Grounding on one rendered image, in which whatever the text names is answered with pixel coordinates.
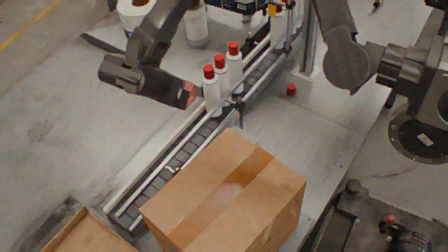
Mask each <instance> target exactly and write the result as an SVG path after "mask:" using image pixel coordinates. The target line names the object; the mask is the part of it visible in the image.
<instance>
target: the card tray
mask: <svg viewBox="0 0 448 252"><path fill-rule="evenodd" d="M40 252H139V251H138V250H137V249H136V248H134V247H133V246H131V245H130V243H127V241H126V240H124V239H123V238H121V237H120V236H118V235H117V233H114V231H113V230H111V229H110V228H108V226H106V225H105V224H104V223H102V222H101V221H100V220H99V219H97V217H95V216H94V215H92V214H91V212H89V211H88V210H87V209H86V207H85V206H83V207H82V208H81V209H80V210H79V211H78V212H77V213H76V214H75V215H74V216H73V217H72V218H71V220H69V222H68V223H67V224H66V225H65V226H64V227H63V228H62V229H61V230H60V231H59V232H58V233H57V235H55V237H53V238H52V240H50V242H48V244H47V245H46V246H45V247H44V248H43V249H42V250H41V251H40Z"/></svg>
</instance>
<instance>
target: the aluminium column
mask: <svg viewBox="0 0 448 252"><path fill-rule="evenodd" d="M302 25H303V30H302V37H301V51H300V65H299V72H300V73H301V74H304V75H307V76H309V75H311V73H312V72H313V70H314V65H315V60H316V59H315V55H316V50H317V40H318V35H319V33H318V31H319V23H318V20H317V17H316V11H315V9H314V6H313V4H312V1H311V0H305V3H304V17H303V24H302Z"/></svg>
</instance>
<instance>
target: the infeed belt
mask: <svg viewBox="0 0 448 252"><path fill-rule="evenodd" d="M302 30H303V25H302V26H301V27H300V29H296V33H295V35H292V37H291V40H292V42H293V41H295V39H296V38H298V35H300V33H301V32H302ZM270 44H271V40H270V41H269V42H268V43H267V44H266V45H265V46H264V47H263V48H261V50H260V51H259V52H258V54H256V55H255V56H254V58H252V59H251V61H249V62H248V63H247V65H246V66H245V67H244V68H243V74H244V73H245V72H247V70H248V69H249V68H251V65H253V64H254V62H255V61H257V60H258V58H260V56H261V55H262V54H263V53H264V52H265V51H266V50H267V49H268V48H269V47H270ZM285 46H286V42H285V43H284V44H283V48H282V49H279V50H275V49H273V50H272V52H270V53H269V55H268V56H267V57H266V58H265V59H264V60H263V61H262V62H261V63H260V64H259V65H258V67H257V68H255V70H254V71H253V72H251V75H249V76H248V77H247V79H245V80H244V90H243V92H242V93H240V94H232V95H231V97H232V101H234V102H237V100H238V98H239V97H241V98H242V99H243V98H244V97H245V95H246V94H248V92H249V91H250V90H251V88H252V87H254V86H255V84H256V83H257V82H258V81H259V79H261V78H262V76H263V75H264V74H265V73H266V72H267V71H268V70H269V68H270V67H271V66H272V65H273V64H274V63H275V62H276V60H277V59H279V57H280V56H281V55H282V54H283V53H284V50H285V49H286V47H285ZM233 109H234V105H232V104H231V105H230V106H228V107H222V114H221V115H220V117H218V118H210V119H209V120H208V122H206V123H205V124H204V126H202V127H201V129H200V130H199V131H198V132H197V133H196V134H195V135H194V136H193V138H192V139H191V140H190V141H189V142H188V143H187V144H186V145H185V147H184V148H183V149H182V150H181V151H180V152H179V153H178V154H177V156H175V158H174V159H173V160H171V162H170V163H169V164H168V167H171V168H172V169H174V170H175V167H179V168H182V167H183V166H184V164H186V162H187V161H188V160H189V159H190V157H192V156H193V154H194V153H196V152H197V149H199V148H200V147H201V145H202V144H203V143H204V141H206V140H207V139H208V137H209V136H210V135H211V134H212V133H213V132H214V131H215V130H216V128H217V127H218V126H220V123H221V122H223V121H224V119H225V118H227V116H228V114H230V113H231V112H232V110H233ZM206 114H207V110H206V108H205V109H204V110H203V111H202V112H201V113H200V114H199V115H198V117H197V118H196V119H195V121H193V122H192V123H191V124H190V125H189V126H188V127H187V128H186V129H185V131H184V132H183V133H181V135H180V136H179V137H178V138H177V139H176V140H175V141H174V143H173V145H171V146H170V147H169V148H167V150H166V151H165V152H166V153H165V152H164V153H163V155H162V156H161V157H160V158H159V159H157V161H158V162H157V161H156V162H155V163H154V164H153V165H152V166H151V168H150V170H149V169H148V171H147V172H146V173H145V174H144V175H143V176H142V177H141V179H139V181H138V182H136V184H135V185H134V186H133V188H131V189H130V190H129V191H128V193H127V194H126V195H125V196H124V197H123V198H122V199H121V200H120V201H119V202H118V204H117V205H116V206H117V207H116V206H115V207H113V209H112V210H111V211H110V212H109V213H108V214H106V215H108V216H109V217H110V218H111V219H113V220H114V221H115V222H117V223H118V224H119V225H120V226H122V227H123V228H125V229H126V230H127V229H128V228H129V227H130V226H131V225H132V224H133V222H135V220H136V219H137V218H138V217H139V216H140V212H139V208H141V207H142V205H145V203H146V202H148V200H150V198H151V197H153V196H154V195H155V194H156V193H157V192H158V191H159V190H160V189H161V188H163V187H164V186H165V185H166V184H167V183H168V182H169V181H170V180H171V179H172V178H173V176H172V173H171V172H169V171H168V170H166V169H164V170H162V171H161V174H159V175H158V177H156V178H155V180H153V182H152V183H151V184H150V185H149V186H148V187H147V188H146V190H145V191H144V192H143V193H142V194H141V195H140V196H139V197H138V199H137V200H136V201H135V202H134V203H133V204H132V205H131V206H130V208H129V209H128V210H127V211H126V212H125V213H124V214H123V216H122V217H120V219H119V220H118V218H116V216H114V215H115V214H116V213H117V211H119V209H120V208H122V206H124V203H126V202H127V200H129V198H130V197H132V195H134V192H136V191H137V189H139V188H140V186H142V185H143V183H144V182H145V181H146V179H148V178H149V176H151V175H152V173H153V172H154V171H155V170H156V169H157V168H158V166H160V165H161V163H162V162H163V161H164V159H166V158H167V157H168V156H169V155H170V154H171V152H172V151H173V150H174V149H175V148H176V147H177V146H178V145H179V144H180V143H181V141H182V140H183V139H184V138H185V137H186V136H187V135H188V134H189V133H190V132H191V130H193V128H194V127H195V126H197V124H198V123H199V122H200V120H201V119H202V118H204V116H205V115H206Z"/></svg>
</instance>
